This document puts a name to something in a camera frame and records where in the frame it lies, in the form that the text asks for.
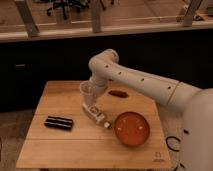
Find translucent white cup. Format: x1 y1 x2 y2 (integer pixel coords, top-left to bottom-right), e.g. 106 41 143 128
80 81 96 106

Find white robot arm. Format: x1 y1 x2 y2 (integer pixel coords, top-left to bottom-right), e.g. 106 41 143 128
89 49 213 171

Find orange ceramic bowl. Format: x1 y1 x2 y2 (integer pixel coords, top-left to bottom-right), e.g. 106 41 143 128
114 111 150 147

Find white carton bottle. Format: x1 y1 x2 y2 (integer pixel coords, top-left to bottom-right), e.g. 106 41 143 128
82 104 111 129

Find brown sausage-shaped item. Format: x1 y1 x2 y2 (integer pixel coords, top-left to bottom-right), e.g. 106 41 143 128
108 90 128 98

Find black rectangular box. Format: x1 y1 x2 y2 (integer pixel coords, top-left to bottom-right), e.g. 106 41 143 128
44 116 73 130

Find wooden table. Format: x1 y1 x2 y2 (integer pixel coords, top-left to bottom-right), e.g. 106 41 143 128
16 81 171 169

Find black office chair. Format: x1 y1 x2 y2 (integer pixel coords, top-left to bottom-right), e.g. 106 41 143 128
46 0 90 20

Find black cable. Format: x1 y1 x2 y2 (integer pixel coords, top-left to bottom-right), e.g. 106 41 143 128
165 134 183 171

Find grey middle window post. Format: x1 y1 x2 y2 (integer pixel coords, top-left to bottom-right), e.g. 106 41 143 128
91 0 101 33

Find grey window post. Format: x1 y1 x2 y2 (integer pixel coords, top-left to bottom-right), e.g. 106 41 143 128
14 0 39 37
91 0 101 33
182 0 202 27

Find grey left window post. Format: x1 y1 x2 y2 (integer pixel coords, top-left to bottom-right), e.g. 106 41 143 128
14 0 39 37

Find grey right window post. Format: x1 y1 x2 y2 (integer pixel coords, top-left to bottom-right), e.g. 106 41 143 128
182 0 202 27

